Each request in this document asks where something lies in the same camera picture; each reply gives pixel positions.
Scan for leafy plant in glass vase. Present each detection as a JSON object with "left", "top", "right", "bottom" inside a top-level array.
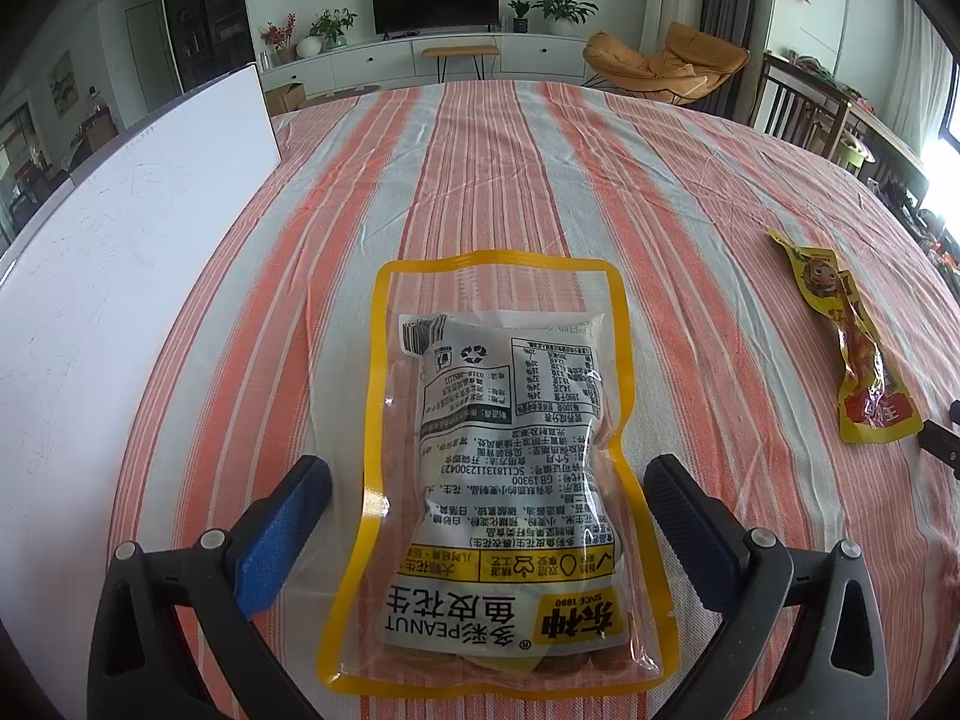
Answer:
[{"left": 309, "top": 7, "right": 357, "bottom": 50}]

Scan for framed wall painting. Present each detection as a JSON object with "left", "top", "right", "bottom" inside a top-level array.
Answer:
[{"left": 49, "top": 51, "right": 80, "bottom": 117}]

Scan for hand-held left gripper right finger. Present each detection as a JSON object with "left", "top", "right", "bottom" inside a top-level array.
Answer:
[{"left": 643, "top": 456, "right": 890, "bottom": 720}]

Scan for white door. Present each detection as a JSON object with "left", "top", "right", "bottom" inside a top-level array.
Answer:
[{"left": 124, "top": 4, "right": 170, "bottom": 117}]

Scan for yellow and red stick packet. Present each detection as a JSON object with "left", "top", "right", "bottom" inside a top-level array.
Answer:
[{"left": 766, "top": 229, "right": 925, "bottom": 445}]

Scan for large potted green plant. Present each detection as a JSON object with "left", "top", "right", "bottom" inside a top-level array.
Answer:
[{"left": 531, "top": 0, "right": 599, "bottom": 36}]

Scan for brown cardboard box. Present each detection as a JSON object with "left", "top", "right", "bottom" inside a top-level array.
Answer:
[{"left": 264, "top": 81, "right": 308, "bottom": 117}]

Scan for yellow-bordered clear peanut packet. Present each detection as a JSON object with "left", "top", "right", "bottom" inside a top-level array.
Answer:
[{"left": 315, "top": 249, "right": 680, "bottom": 700}]

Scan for wooden bench with metal legs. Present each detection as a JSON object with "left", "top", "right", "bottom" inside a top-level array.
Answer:
[{"left": 421, "top": 43, "right": 501, "bottom": 83}]

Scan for white cardboard box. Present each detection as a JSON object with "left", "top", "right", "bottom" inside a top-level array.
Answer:
[{"left": 0, "top": 64, "right": 282, "bottom": 631}]

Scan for grey curtain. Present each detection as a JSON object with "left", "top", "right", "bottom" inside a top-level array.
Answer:
[{"left": 701, "top": 0, "right": 773, "bottom": 121}]

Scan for orange lounge chair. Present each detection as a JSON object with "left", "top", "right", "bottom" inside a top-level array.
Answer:
[{"left": 583, "top": 21, "right": 751, "bottom": 106}]

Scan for white television cabinet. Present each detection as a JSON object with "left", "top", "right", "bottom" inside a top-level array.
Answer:
[{"left": 259, "top": 31, "right": 593, "bottom": 91}]

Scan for black television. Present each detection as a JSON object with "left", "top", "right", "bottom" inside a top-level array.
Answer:
[{"left": 371, "top": 0, "right": 501, "bottom": 38}]

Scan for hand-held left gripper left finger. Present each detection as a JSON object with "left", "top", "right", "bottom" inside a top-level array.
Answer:
[{"left": 88, "top": 456, "right": 332, "bottom": 720}]

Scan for dark wooden chair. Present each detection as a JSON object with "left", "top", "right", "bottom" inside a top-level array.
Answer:
[{"left": 750, "top": 51, "right": 852, "bottom": 158}]

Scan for white sheer curtain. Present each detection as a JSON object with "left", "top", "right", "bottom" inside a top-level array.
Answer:
[{"left": 877, "top": 0, "right": 953, "bottom": 158}]

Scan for black display cabinet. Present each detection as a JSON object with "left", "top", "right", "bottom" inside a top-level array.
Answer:
[{"left": 159, "top": 0, "right": 252, "bottom": 76}]

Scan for orange striped tablecloth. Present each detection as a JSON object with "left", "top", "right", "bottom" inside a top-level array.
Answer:
[{"left": 112, "top": 81, "right": 960, "bottom": 720}]

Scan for red flowers in vase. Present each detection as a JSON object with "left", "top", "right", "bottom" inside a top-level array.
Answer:
[{"left": 260, "top": 13, "right": 296, "bottom": 65}]

